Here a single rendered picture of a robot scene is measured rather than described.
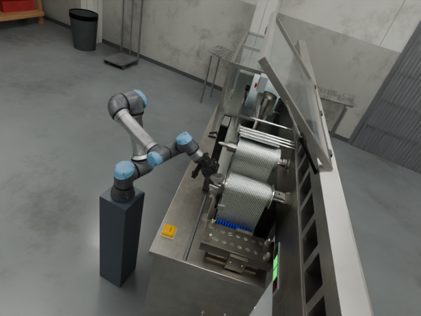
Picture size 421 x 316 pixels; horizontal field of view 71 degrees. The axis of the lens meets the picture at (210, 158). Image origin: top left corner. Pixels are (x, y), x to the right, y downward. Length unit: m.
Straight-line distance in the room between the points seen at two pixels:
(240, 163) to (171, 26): 4.65
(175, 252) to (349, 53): 4.29
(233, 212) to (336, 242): 0.80
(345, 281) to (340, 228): 0.20
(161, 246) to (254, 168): 0.69
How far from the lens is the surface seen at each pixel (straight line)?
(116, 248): 2.23
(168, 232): 1.76
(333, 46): 5.26
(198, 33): 5.87
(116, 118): 1.64
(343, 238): 1.05
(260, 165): 1.76
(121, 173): 1.79
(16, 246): 2.95
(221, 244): 1.65
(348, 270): 0.97
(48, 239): 2.94
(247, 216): 1.71
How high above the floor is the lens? 2.30
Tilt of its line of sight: 36 degrees down
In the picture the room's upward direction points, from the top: 16 degrees clockwise
